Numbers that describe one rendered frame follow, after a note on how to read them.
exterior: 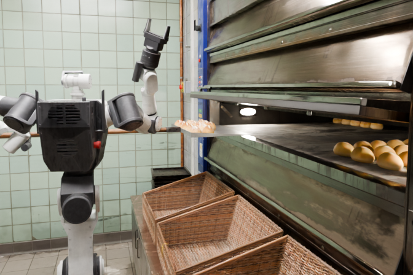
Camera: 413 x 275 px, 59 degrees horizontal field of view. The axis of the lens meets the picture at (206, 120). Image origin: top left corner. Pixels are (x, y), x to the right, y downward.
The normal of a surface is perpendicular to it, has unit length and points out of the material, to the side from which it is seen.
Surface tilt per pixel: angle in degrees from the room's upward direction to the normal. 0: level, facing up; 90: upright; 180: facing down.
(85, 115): 90
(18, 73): 90
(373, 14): 90
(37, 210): 90
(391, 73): 70
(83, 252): 80
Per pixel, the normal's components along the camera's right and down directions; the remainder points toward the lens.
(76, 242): 0.28, -0.08
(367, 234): -0.90, -0.32
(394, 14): -0.96, 0.03
